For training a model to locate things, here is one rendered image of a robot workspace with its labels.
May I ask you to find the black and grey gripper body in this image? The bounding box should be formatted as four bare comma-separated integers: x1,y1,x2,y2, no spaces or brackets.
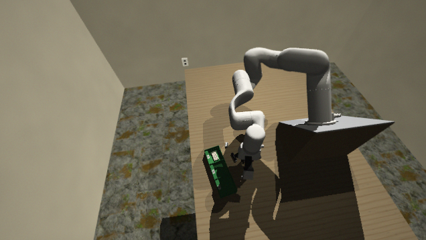
238,142,261,160

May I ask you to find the white domino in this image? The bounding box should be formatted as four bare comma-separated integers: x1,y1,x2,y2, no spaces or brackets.
211,151,218,161

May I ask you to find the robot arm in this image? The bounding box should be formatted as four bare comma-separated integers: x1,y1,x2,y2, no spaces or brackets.
228,48,342,155

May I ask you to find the green rack of bins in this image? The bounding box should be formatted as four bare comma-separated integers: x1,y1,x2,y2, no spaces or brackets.
204,145,237,198

